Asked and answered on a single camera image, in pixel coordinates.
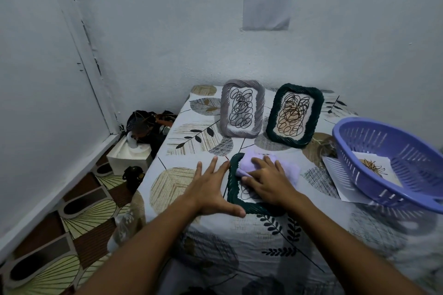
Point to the person's left hand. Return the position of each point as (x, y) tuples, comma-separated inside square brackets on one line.
[(207, 194)]

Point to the person's right hand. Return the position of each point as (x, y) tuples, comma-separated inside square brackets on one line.
[(273, 186)]

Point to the person's left middle finger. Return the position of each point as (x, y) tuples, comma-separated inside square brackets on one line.
[(211, 168)]

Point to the person's right middle finger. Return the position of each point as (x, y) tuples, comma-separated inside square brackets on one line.
[(269, 161)]

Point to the person's left thumb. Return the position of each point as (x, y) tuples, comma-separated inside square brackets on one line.
[(233, 211)]

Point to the person's right thumb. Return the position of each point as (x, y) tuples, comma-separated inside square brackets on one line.
[(250, 183)]

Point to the light purple cloth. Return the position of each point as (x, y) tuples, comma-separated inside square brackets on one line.
[(246, 165)]

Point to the small dark green woven frame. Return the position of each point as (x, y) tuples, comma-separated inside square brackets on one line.
[(232, 191)]

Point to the person's left forearm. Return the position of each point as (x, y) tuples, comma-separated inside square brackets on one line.
[(138, 253)]

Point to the person's right forearm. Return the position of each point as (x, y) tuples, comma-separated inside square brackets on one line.
[(346, 253)]

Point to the leaf print tablecloth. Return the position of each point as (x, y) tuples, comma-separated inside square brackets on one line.
[(242, 246)]

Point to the plain white paper sheet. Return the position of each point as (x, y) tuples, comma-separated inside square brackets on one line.
[(337, 180)]

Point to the black bag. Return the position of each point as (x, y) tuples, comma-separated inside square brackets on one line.
[(148, 125)]

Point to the small black pouch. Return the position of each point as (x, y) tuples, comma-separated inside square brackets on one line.
[(133, 177)]

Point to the small white bottle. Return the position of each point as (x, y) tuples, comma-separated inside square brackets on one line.
[(132, 140)]

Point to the white tissue box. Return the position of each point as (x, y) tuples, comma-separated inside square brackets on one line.
[(126, 160)]

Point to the clear plastic bag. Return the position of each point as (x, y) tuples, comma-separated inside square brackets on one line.
[(124, 225)]

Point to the white sheet with flower drawing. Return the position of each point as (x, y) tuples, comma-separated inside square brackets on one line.
[(375, 167)]

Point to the purple plastic basket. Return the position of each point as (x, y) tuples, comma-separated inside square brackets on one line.
[(415, 163)]

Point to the large dark green woven frame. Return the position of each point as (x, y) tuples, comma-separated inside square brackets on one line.
[(273, 122)]

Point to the grey woven picture frame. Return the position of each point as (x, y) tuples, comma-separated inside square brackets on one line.
[(226, 111)]

